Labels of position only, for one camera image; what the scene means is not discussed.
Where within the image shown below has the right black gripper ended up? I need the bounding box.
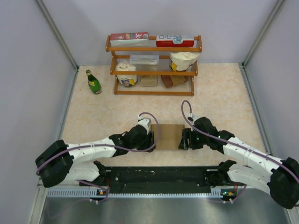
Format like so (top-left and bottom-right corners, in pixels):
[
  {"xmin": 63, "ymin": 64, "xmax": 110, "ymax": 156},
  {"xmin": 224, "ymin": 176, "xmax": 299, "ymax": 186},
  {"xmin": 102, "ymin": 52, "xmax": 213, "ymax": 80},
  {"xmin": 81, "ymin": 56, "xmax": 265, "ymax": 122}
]
[{"xmin": 178, "ymin": 128, "xmax": 208, "ymax": 150}]

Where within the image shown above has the brown cardboard box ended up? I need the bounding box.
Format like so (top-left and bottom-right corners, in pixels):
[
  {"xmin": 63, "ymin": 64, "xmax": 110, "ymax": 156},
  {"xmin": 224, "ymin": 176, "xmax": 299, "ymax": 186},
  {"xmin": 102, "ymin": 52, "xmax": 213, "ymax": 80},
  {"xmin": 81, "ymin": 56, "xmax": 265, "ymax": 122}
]
[{"xmin": 155, "ymin": 124, "xmax": 185, "ymax": 151}]

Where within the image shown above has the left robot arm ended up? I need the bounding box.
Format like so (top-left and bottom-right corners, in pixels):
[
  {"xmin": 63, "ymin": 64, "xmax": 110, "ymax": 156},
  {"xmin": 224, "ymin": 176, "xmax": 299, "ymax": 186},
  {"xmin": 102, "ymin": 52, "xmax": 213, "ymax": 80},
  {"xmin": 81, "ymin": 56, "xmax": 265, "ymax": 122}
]
[{"xmin": 35, "ymin": 125, "xmax": 155, "ymax": 188}]

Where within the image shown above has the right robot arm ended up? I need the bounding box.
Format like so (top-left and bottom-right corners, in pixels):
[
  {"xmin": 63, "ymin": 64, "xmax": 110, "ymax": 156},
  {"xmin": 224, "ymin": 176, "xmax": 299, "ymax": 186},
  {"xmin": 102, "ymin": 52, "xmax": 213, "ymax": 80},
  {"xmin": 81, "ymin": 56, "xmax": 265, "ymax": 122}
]
[{"xmin": 179, "ymin": 114, "xmax": 299, "ymax": 209}]

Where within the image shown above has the red white carton box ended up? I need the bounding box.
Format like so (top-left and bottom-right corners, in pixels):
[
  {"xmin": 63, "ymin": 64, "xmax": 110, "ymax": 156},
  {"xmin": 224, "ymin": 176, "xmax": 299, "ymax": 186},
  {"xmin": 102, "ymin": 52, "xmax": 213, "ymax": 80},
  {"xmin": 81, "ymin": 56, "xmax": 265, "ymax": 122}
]
[{"xmin": 156, "ymin": 35, "xmax": 195, "ymax": 47}]

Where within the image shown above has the red silver foil box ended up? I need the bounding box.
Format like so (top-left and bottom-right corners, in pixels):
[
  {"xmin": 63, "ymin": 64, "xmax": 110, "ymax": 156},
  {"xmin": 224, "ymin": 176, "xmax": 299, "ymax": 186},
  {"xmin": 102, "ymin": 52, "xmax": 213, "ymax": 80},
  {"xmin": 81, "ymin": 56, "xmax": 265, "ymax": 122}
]
[{"xmin": 110, "ymin": 32, "xmax": 149, "ymax": 47}]

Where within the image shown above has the brown brick package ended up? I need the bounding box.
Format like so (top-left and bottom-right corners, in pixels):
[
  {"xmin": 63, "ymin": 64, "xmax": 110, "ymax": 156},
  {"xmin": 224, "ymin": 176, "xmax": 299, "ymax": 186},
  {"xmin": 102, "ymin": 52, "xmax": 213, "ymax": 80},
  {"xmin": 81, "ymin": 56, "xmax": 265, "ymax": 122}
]
[{"xmin": 161, "ymin": 75, "xmax": 189, "ymax": 88}]

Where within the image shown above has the tan cardboard block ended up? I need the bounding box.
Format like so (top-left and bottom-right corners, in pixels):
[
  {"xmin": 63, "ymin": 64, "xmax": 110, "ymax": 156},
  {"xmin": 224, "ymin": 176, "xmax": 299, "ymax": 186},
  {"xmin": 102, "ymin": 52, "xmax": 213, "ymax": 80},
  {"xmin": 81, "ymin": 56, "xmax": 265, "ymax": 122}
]
[{"xmin": 140, "ymin": 75, "xmax": 157, "ymax": 87}]

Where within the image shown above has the small white flour bag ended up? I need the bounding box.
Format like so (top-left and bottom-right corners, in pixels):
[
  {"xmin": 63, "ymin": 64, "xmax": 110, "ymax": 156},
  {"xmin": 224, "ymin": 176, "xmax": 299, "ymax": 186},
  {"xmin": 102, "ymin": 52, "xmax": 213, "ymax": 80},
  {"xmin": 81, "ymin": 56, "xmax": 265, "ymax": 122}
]
[{"xmin": 115, "ymin": 60, "xmax": 138, "ymax": 87}]

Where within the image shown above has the large white paper bag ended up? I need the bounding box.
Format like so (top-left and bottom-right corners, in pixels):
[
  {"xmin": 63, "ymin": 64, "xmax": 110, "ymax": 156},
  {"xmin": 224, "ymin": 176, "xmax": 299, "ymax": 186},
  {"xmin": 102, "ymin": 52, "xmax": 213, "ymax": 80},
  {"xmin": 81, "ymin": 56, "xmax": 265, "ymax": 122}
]
[{"xmin": 169, "ymin": 52, "xmax": 200, "ymax": 71}]

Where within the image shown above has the wooden three-tier shelf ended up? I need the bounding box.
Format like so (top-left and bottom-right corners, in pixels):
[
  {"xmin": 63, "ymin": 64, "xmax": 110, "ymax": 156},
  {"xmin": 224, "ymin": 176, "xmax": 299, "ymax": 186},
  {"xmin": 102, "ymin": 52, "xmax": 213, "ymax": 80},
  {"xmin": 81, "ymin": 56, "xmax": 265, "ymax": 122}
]
[{"xmin": 105, "ymin": 35, "xmax": 202, "ymax": 97}]

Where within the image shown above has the green glass bottle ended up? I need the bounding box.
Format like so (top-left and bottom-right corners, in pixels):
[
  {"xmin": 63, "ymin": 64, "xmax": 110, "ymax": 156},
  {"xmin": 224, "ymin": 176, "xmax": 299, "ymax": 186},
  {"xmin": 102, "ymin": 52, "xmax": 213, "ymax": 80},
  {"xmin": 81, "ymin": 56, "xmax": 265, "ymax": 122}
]
[{"xmin": 85, "ymin": 70, "xmax": 102, "ymax": 95}]

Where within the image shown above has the clear plastic container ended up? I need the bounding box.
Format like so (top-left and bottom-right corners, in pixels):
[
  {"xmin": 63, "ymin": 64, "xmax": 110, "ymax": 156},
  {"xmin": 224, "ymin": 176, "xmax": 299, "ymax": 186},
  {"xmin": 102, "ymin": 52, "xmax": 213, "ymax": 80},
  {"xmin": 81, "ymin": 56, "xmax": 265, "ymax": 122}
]
[{"xmin": 129, "ymin": 55, "xmax": 159, "ymax": 65}]

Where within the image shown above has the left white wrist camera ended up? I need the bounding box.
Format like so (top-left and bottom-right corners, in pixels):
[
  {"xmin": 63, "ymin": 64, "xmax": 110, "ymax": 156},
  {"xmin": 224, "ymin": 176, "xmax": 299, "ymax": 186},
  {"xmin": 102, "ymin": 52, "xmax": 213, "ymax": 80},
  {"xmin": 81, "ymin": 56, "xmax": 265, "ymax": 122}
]
[{"xmin": 137, "ymin": 115, "xmax": 151, "ymax": 134}]

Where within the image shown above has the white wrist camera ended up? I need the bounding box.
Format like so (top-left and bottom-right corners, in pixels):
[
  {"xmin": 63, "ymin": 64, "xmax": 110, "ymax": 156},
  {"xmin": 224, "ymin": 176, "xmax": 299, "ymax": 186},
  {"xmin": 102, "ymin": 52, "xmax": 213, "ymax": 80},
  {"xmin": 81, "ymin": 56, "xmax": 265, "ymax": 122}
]
[
  {"xmin": 137, "ymin": 115, "xmax": 151, "ymax": 134},
  {"xmin": 188, "ymin": 113, "xmax": 199, "ymax": 123}
]

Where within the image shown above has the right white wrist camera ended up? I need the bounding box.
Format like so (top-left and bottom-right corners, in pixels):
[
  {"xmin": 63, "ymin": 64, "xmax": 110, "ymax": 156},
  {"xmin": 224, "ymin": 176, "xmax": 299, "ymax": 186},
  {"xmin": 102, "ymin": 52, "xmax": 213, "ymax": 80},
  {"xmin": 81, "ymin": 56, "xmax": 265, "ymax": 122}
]
[{"xmin": 188, "ymin": 113, "xmax": 199, "ymax": 123}]

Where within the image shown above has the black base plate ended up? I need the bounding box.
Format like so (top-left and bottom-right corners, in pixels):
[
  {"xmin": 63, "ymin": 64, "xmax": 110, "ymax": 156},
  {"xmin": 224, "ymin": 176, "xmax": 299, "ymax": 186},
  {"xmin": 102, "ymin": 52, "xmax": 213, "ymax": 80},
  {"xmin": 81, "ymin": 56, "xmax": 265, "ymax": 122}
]
[{"xmin": 92, "ymin": 166, "xmax": 235, "ymax": 193}]

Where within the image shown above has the grey slotted cable duct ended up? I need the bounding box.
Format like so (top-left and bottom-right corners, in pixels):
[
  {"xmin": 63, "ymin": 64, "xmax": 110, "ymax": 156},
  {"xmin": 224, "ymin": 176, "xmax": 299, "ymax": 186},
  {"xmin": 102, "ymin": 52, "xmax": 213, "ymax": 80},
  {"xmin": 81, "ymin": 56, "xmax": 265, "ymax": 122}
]
[{"xmin": 47, "ymin": 188, "xmax": 235, "ymax": 198}]

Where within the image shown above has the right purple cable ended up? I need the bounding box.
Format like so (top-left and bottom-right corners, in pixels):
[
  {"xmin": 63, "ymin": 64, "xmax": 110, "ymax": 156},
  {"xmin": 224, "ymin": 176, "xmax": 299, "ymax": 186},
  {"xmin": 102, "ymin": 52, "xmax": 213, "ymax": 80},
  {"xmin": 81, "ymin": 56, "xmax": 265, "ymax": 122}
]
[{"xmin": 181, "ymin": 100, "xmax": 299, "ymax": 203}]

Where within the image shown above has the purple cable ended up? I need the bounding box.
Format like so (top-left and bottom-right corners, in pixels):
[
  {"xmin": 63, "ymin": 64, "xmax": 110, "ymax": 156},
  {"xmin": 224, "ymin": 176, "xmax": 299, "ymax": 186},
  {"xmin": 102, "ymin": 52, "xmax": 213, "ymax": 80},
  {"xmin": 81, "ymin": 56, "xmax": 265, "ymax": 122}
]
[
  {"xmin": 181, "ymin": 100, "xmax": 299, "ymax": 203},
  {"xmin": 35, "ymin": 112, "xmax": 161, "ymax": 205}
]

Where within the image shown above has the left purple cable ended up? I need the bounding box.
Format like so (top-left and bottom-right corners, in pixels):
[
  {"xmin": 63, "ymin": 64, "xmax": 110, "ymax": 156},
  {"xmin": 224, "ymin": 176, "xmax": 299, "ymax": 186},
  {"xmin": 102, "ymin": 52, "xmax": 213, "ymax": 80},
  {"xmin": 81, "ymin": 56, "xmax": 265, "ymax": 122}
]
[{"xmin": 35, "ymin": 112, "xmax": 161, "ymax": 205}]

